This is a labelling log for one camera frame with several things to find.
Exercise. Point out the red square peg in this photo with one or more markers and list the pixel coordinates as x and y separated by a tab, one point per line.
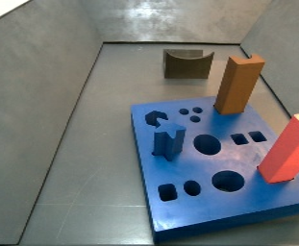
279	166

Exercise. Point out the brown notched block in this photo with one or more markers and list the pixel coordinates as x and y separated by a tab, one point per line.
238	81

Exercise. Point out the blue peg board base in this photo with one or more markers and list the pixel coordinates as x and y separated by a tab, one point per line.
208	189

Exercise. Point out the blue notched peg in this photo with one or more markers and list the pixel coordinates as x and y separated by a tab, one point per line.
168	136

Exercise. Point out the black curved cradle stand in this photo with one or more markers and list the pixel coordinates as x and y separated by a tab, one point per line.
185	64

